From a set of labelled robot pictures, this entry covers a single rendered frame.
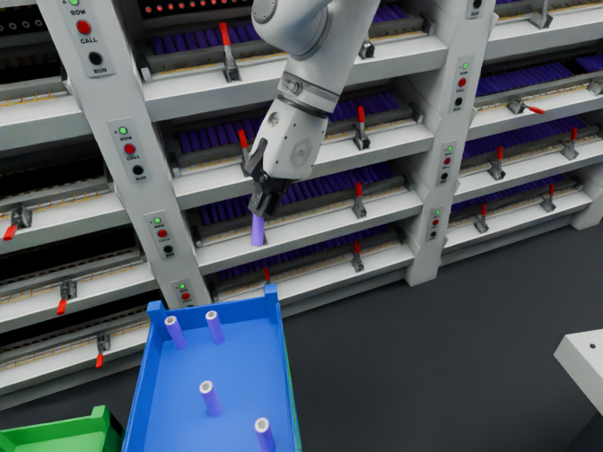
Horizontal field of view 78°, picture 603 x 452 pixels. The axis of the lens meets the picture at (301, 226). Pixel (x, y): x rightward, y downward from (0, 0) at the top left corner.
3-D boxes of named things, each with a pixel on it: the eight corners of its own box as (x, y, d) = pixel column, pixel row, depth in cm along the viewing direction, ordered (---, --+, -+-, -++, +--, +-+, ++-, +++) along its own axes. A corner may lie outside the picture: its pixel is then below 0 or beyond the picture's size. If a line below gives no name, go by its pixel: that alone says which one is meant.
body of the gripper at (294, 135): (303, 100, 46) (271, 182, 50) (345, 115, 54) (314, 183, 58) (263, 81, 50) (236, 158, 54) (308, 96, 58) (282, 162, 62)
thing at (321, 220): (419, 213, 104) (435, 179, 93) (201, 276, 90) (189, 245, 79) (385, 164, 115) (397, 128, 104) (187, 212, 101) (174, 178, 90)
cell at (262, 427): (275, 454, 47) (269, 430, 43) (261, 456, 47) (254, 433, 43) (275, 438, 48) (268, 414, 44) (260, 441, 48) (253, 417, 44)
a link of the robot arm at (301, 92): (314, 86, 46) (305, 109, 47) (350, 100, 53) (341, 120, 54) (268, 65, 50) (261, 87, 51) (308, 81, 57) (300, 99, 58)
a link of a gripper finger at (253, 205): (264, 178, 52) (249, 219, 55) (279, 178, 55) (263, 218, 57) (249, 168, 54) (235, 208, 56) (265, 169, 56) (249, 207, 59)
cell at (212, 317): (224, 343, 60) (216, 317, 56) (214, 345, 60) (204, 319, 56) (225, 334, 62) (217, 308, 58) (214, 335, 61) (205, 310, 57)
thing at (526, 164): (608, 160, 120) (642, 125, 109) (448, 205, 106) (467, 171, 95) (563, 120, 131) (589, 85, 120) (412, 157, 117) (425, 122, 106)
